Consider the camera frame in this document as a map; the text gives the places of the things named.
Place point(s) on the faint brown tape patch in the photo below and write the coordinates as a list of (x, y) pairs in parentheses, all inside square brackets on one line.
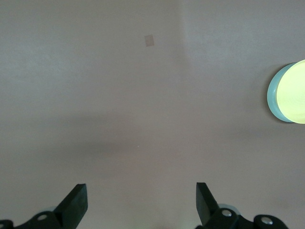
[(149, 40)]

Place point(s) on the yellow plate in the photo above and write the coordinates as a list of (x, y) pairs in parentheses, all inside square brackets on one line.
[(293, 93)]

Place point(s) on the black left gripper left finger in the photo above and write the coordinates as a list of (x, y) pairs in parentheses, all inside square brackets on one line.
[(71, 210)]

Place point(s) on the pale green plate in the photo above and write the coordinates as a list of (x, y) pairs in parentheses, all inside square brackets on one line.
[(272, 95)]

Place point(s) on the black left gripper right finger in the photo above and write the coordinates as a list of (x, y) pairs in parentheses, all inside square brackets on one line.
[(207, 210)]

